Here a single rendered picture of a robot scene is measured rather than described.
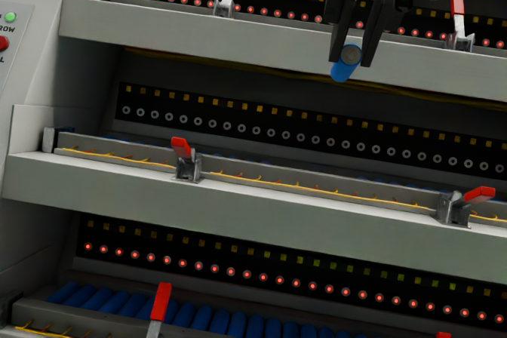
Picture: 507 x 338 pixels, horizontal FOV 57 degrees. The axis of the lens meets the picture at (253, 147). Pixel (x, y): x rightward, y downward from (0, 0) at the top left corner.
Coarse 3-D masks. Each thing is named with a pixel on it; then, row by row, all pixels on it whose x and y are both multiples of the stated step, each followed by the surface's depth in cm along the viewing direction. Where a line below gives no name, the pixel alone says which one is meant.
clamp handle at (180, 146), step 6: (174, 138) 41; (180, 138) 41; (174, 144) 41; (180, 144) 41; (186, 144) 42; (174, 150) 43; (180, 150) 42; (186, 150) 42; (192, 150) 48; (186, 156) 44; (192, 156) 48; (186, 162) 47; (192, 162) 47
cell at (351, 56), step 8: (344, 48) 37; (352, 48) 37; (360, 48) 37; (344, 56) 37; (352, 56) 37; (360, 56) 37; (336, 64) 39; (344, 64) 37; (352, 64) 37; (336, 72) 40; (344, 72) 39; (336, 80) 42; (344, 80) 42
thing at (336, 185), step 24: (72, 144) 52; (96, 144) 52; (120, 144) 52; (144, 144) 53; (216, 168) 51; (240, 168) 51; (264, 168) 51; (288, 168) 51; (336, 192) 50; (360, 192) 50; (384, 192) 50; (408, 192) 50; (432, 192) 50; (480, 216) 49; (504, 216) 49
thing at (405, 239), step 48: (48, 144) 52; (240, 144) 64; (48, 192) 47; (96, 192) 46; (144, 192) 46; (192, 192) 46; (240, 192) 45; (288, 192) 50; (288, 240) 45; (336, 240) 45; (384, 240) 45; (432, 240) 44; (480, 240) 44
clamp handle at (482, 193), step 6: (480, 186) 40; (456, 192) 46; (468, 192) 42; (474, 192) 41; (480, 192) 40; (486, 192) 39; (492, 192) 39; (456, 198) 46; (462, 198) 43; (468, 198) 42; (474, 198) 41; (480, 198) 41; (486, 198) 40; (456, 204) 45; (462, 204) 45
